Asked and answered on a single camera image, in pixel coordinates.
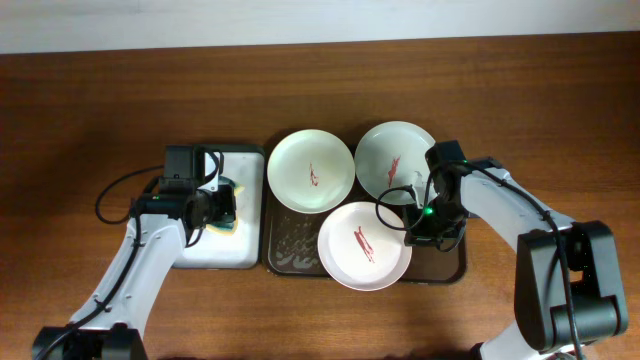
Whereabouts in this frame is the green and yellow sponge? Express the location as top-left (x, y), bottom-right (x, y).
top-left (206, 176), bottom-right (245, 236)

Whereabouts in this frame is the pale green plate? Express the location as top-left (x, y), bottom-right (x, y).
top-left (354, 121), bottom-right (436, 206)

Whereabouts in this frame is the small soapy water tray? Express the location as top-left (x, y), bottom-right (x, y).
top-left (174, 145), bottom-right (266, 269)

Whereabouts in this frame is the white pinkish plate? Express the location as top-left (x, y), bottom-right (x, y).
top-left (317, 202), bottom-right (412, 291)

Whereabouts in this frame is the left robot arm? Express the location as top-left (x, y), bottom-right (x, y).
top-left (32, 145), bottom-right (236, 359)

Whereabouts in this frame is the large brown plastic tray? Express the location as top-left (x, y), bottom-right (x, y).
top-left (260, 149), bottom-right (468, 286)

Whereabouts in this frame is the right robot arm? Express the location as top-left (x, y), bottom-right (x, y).
top-left (404, 141), bottom-right (629, 360)

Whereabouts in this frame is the cream plate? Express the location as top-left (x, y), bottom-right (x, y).
top-left (267, 129), bottom-right (355, 214)

